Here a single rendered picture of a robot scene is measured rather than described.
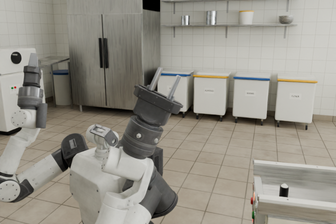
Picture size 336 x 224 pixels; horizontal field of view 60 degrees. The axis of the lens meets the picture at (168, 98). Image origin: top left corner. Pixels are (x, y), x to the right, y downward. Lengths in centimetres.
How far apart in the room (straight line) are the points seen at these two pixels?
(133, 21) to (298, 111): 286
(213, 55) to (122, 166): 470
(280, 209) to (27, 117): 95
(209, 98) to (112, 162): 411
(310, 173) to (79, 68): 450
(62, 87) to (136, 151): 547
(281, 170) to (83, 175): 83
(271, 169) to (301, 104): 338
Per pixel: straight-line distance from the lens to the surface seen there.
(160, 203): 96
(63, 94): 617
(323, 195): 134
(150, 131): 69
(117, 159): 73
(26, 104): 121
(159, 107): 69
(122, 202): 75
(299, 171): 141
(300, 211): 115
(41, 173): 125
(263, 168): 138
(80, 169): 110
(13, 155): 123
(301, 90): 468
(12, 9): 600
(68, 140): 126
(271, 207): 114
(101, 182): 101
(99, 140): 104
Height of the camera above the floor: 147
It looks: 13 degrees down
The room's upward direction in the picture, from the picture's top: straight up
